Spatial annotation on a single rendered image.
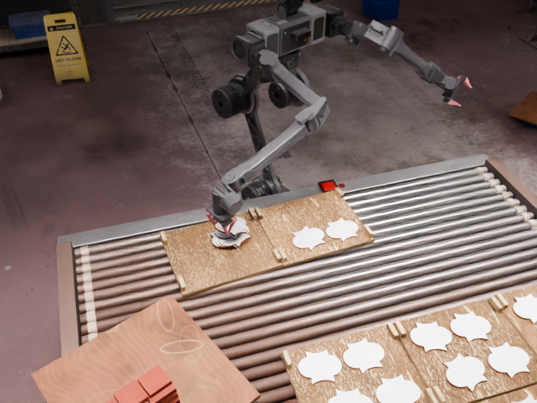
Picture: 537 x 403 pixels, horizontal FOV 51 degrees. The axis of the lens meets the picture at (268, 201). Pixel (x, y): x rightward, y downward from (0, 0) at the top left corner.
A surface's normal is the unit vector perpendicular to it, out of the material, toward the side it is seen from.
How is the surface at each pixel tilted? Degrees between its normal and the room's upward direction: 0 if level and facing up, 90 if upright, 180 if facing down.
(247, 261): 0
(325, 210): 0
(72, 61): 78
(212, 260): 0
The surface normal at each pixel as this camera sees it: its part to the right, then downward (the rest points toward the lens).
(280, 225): 0.01, -0.76
